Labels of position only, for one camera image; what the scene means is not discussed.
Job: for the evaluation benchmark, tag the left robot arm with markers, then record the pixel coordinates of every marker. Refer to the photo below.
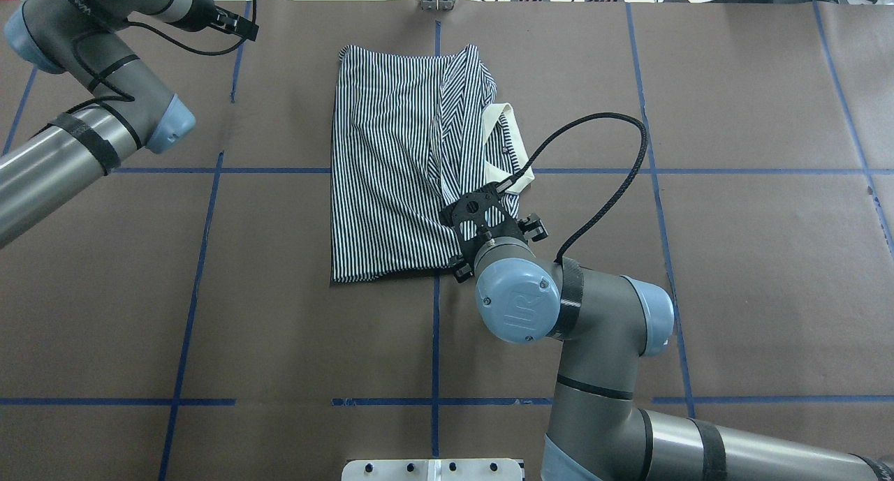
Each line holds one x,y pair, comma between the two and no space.
129,107

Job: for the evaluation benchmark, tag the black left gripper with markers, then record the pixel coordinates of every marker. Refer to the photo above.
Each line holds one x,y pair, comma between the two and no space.
238,24

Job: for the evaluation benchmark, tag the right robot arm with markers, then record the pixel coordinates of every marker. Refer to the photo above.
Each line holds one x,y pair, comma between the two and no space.
606,324

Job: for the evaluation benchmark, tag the striped polo shirt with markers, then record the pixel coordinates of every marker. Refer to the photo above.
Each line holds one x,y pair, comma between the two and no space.
411,135

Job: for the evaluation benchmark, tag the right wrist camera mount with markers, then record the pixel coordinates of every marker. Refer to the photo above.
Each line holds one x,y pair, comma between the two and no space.
486,199

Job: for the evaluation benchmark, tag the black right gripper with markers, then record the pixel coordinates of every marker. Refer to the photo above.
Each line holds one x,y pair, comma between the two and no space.
535,227

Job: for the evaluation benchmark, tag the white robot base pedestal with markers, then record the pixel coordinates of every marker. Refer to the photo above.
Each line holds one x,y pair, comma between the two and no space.
435,469

